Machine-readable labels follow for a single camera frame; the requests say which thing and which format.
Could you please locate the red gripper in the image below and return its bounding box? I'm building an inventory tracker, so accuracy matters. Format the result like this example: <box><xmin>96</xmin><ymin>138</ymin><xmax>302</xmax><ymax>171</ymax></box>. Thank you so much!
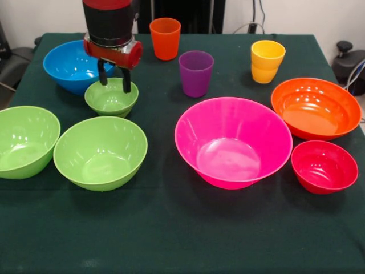
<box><xmin>83</xmin><ymin>39</ymin><xmax>144</xmax><ymax>94</ymax></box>

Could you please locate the blue plastic bowl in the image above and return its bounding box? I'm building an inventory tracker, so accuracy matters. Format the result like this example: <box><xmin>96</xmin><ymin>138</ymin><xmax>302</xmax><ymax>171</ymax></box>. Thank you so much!
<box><xmin>43</xmin><ymin>39</ymin><xmax>117</xmax><ymax>96</ymax></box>

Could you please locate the pink plastic bowl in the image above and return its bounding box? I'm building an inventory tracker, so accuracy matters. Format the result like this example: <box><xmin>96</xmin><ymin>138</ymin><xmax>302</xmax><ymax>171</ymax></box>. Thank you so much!
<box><xmin>174</xmin><ymin>96</ymin><xmax>294</xmax><ymax>190</ymax></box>

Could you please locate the small green plastic bowl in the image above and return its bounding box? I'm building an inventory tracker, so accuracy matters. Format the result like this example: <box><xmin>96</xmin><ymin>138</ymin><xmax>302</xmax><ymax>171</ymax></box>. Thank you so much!
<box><xmin>84</xmin><ymin>77</ymin><xmax>140</xmax><ymax>119</ymax></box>

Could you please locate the orange plastic cup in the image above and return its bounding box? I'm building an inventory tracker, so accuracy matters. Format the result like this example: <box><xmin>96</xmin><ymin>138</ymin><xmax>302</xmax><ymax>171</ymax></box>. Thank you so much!
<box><xmin>149</xmin><ymin>17</ymin><xmax>182</xmax><ymax>61</ymax></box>

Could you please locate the purple plastic cup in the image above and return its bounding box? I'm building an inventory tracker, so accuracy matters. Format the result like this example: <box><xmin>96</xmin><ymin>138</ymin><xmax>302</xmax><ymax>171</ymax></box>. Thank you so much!
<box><xmin>178</xmin><ymin>50</ymin><xmax>215</xmax><ymax>98</ymax></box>

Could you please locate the large green plastic bowl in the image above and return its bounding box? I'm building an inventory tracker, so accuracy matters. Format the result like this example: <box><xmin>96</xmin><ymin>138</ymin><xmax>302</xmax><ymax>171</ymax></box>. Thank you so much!
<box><xmin>0</xmin><ymin>105</ymin><xmax>62</xmax><ymax>180</ymax></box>
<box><xmin>52</xmin><ymin>116</ymin><xmax>148</xmax><ymax>192</ymax></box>

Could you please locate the black office chair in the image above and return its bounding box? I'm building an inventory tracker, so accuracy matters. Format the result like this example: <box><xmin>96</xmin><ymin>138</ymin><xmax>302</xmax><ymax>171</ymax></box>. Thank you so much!
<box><xmin>0</xmin><ymin>21</ymin><xmax>43</xmax><ymax>92</ymax></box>

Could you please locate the yellow plastic cup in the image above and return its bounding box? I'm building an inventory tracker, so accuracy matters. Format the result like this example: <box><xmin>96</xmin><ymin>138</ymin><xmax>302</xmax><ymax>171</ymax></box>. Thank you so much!
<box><xmin>250</xmin><ymin>39</ymin><xmax>286</xmax><ymax>71</ymax></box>
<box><xmin>251</xmin><ymin>64</ymin><xmax>279</xmax><ymax>84</ymax></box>

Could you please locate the dark green tablecloth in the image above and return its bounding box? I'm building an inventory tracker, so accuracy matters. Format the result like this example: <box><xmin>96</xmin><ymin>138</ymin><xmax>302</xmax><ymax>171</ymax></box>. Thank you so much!
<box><xmin>0</xmin><ymin>33</ymin><xmax>365</xmax><ymax>274</ymax></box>

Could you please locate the orange plastic bowl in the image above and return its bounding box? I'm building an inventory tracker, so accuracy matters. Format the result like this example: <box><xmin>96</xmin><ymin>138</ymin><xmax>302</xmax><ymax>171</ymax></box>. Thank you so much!
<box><xmin>270</xmin><ymin>78</ymin><xmax>362</xmax><ymax>141</ymax></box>

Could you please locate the small red plastic bowl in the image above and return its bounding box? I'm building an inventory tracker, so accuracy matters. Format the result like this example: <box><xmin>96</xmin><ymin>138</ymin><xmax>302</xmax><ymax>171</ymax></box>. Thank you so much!
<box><xmin>290</xmin><ymin>139</ymin><xmax>359</xmax><ymax>195</ymax></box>

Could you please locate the black equipment base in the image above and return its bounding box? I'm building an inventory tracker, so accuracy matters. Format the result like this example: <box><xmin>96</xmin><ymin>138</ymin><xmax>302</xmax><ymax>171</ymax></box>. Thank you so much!
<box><xmin>332</xmin><ymin>41</ymin><xmax>365</xmax><ymax>84</ymax></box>

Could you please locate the bundle of grey cables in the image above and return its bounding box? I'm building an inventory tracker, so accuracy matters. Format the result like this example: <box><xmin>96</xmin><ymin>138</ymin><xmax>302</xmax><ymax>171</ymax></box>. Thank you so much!
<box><xmin>341</xmin><ymin>58</ymin><xmax>365</xmax><ymax>99</ymax></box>

